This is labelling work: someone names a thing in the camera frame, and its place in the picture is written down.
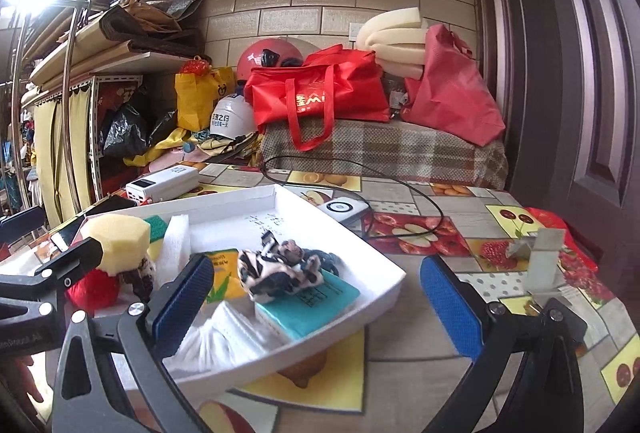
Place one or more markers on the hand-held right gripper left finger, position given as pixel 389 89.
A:
pixel 182 308

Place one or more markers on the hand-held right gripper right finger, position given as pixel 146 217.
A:
pixel 450 308

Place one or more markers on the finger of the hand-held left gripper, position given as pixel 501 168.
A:
pixel 70 261
pixel 22 223

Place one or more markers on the red plush toy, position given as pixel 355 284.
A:
pixel 92 291

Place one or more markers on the yellow hexagonal sponge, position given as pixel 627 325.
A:
pixel 115 243

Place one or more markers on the white face mask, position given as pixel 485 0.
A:
pixel 225 339

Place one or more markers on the white cardboard box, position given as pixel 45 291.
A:
pixel 350 264

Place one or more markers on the person's left hand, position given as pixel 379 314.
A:
pixel 20 378

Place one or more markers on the yellow green packet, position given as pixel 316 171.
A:
pixel 222 276

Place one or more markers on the leopard print cloth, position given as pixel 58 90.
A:
pixel 140 276

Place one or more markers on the white foam piece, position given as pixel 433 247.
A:
pixel 172 248

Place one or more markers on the black smartphone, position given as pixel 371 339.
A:
pixel 110 204

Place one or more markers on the yellow curtain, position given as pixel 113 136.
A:
pixel 50 154

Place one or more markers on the green yellow scouring sponge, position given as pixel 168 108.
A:
pixel 157 226

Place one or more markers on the cow pattern plush toy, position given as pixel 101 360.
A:
pixel 280 276

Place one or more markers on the grey folded stand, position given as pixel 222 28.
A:
pixel 545 259

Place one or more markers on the white power bank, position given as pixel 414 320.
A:
pixel 160 185

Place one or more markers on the teal tissue packet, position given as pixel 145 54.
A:
pixel 310 314

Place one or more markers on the dark blue scrunchie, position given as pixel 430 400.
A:
pixel 326 259

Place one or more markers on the black plastic bag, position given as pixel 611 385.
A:
pixel 122 129

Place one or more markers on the small white charger device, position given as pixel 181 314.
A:
pixel 345 209

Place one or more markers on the yellow plastic sheet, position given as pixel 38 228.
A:
pixel 160 144

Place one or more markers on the plaid blanket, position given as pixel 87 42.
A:
pixel 400 149

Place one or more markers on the wooden shelf board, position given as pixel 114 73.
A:
pixel 100 69

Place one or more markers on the white helmet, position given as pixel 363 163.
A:
pixel 232 114

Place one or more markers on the yellow shopping bag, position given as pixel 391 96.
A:
pixel 195 99

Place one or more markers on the red cloth bag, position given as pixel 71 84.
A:
pixel 450 93

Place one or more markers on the red ornament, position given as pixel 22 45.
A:
pixel 195 64

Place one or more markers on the red tote bag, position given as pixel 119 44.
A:
pixel 345 88

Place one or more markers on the brown door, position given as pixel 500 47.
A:
pixel 575 88

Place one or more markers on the red helmet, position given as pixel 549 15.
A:
pixel 255 58

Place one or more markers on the rolled cream foam sheet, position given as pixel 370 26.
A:
pixel 390 33

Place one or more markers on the white wall switch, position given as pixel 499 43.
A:
pixel 354 29

